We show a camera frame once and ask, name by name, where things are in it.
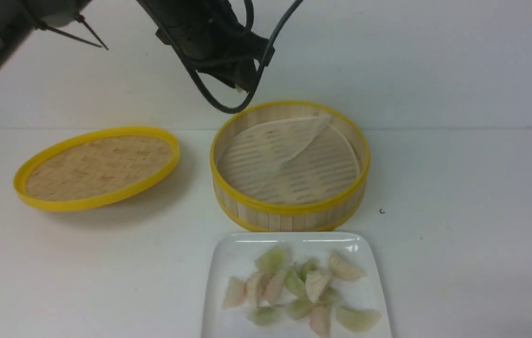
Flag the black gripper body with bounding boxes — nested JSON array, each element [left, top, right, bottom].
[[155, 0, 274, 92]]

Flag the pale green steamed dumpling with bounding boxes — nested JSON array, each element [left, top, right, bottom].
[[298, 257, 319, 282]]

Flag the pink white steamed dumpling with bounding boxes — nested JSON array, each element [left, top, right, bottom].
[[245, 271, 271, 308]]

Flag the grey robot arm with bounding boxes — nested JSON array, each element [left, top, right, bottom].
[[0, 0, 277, 114]]

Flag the white square plate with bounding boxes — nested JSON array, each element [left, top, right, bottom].
[[201, 231, 393, 338]]

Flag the white steamer liner cloth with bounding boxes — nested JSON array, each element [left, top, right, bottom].
[[215, 116, 362, 205]]

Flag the yellow rimmed bamboo steamer basket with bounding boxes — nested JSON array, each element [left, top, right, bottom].
[[210, 101, 371, 232]]

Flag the yellow rimmed bamboo steamer lid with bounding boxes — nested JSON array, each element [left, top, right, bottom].
[[13, 126, 181, 212]]

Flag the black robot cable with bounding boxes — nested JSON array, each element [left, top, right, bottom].
[[136, 0, 304, 115]]

